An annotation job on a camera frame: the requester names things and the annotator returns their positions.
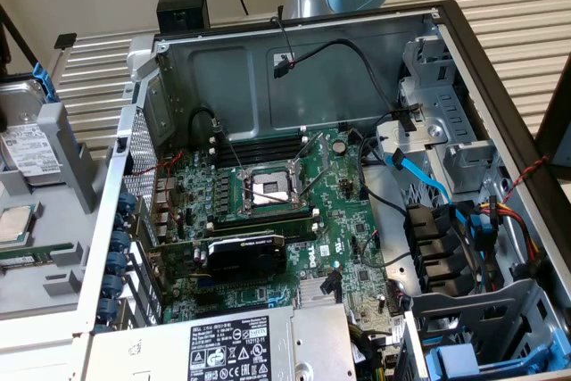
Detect hard disk with blue carrier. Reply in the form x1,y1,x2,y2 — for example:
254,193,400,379
0,63,63,186

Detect braided yellow black wire bundle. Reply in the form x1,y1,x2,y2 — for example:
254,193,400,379
350,322,389,381

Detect dark upright board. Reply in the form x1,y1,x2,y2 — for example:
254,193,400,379
537,54,571,168

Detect silver power supply unit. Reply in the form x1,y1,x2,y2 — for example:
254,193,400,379
88,303,358,381

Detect open PC case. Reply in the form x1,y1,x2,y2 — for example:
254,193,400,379
73,0,571,381

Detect green RAM stick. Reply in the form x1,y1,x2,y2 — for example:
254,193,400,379
0,242,75,271

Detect blue drive caddies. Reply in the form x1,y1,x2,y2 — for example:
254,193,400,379
396,277,571,381

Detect green motherboard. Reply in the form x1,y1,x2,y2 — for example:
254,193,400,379
151,126,407,381

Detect silver socket cover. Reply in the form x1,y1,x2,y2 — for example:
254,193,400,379
288,130,335,204

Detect multicolour power wire bundle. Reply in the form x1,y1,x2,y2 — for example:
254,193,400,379
479,195,543,269

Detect white service tag label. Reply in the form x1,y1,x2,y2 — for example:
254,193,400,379
388,319,405,349

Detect silver drive cage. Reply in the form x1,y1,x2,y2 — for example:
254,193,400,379
374,35,518,203

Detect black graphics card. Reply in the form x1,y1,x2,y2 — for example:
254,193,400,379
149,231,287,287

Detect black table end cap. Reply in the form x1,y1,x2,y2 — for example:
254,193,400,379
53,32,78,50

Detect black wire with flat plug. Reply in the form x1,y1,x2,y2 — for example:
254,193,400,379
272,38,402,115

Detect black box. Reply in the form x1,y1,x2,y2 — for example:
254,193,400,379
156,0,211,37

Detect black ribbed plastic shroud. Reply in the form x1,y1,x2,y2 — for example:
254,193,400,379
403,203,474,297

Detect sleeved black power wire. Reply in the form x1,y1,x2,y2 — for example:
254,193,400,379
324,269,343,302

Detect silver locking lever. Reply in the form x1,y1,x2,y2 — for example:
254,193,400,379
249,187,294,204
219,127,247,177

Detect thin red black wire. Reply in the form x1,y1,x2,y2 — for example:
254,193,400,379
269,14,299,70

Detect red black twisted wire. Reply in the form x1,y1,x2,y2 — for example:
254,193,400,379
501,155,550,203

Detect silver chipset heatsink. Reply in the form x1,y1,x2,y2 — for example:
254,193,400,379
296,277,345,307

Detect thick black board wire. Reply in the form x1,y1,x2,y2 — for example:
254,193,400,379
359,128,410,217

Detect black RAM slot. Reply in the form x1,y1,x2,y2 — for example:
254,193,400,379
219,153,304,168
212,212,314,227
222,134,309,146
220,147,307,160
221,140,308,153

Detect short black looped wire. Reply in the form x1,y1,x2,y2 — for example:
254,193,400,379
188,106,223,153

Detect black cable strap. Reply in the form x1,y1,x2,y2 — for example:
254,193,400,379
390,104,423,132

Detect grey parts rack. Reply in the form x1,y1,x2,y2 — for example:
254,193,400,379
0,102,118,324

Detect silver CPU chip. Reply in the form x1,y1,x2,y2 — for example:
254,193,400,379
0,205,36,249

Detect blue data wire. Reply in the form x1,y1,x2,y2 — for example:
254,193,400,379
385,152,491,251

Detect CPU socket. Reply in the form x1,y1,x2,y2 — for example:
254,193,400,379
240,165,310,218

